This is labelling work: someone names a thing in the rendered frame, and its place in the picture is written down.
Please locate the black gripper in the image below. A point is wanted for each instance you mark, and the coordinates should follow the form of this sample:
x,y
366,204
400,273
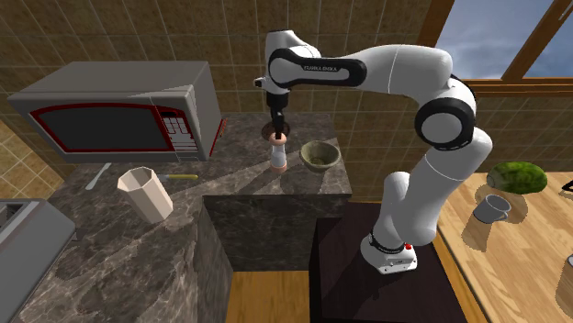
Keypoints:
x,y
276,102

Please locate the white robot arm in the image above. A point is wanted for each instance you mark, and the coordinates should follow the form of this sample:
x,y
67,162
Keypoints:
x,y
429,179

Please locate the small brown round dish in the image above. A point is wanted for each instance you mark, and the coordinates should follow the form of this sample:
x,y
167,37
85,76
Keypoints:
x,y
267,130

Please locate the white shaker with pink ends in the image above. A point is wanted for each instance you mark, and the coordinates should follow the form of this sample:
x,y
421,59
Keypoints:
x,y
278,156

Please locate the green bowl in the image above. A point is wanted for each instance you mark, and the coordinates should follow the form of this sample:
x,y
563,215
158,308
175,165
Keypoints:
x,y
320,156

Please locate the beige octagonal cup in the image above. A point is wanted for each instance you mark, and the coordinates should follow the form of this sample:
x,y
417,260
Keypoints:
x,y
150,199

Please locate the grey microwave with red trim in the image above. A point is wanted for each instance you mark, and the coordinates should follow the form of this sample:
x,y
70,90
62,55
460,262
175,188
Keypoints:
x,y
134,85

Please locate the dark robot stand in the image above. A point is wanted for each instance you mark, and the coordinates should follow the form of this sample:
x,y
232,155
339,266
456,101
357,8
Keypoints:
x,y
349,290

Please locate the wooden-framed window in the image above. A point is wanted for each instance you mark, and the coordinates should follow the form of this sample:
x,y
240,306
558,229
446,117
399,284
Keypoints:
x,y
488,35

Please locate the grey mug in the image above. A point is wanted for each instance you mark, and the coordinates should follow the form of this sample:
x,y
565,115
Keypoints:
x,y
490,210

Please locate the grey toaster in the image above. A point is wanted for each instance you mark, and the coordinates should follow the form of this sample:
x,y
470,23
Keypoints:
x,y
27,241

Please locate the black object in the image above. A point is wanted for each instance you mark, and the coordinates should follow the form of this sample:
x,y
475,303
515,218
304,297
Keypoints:
x,y
567,188

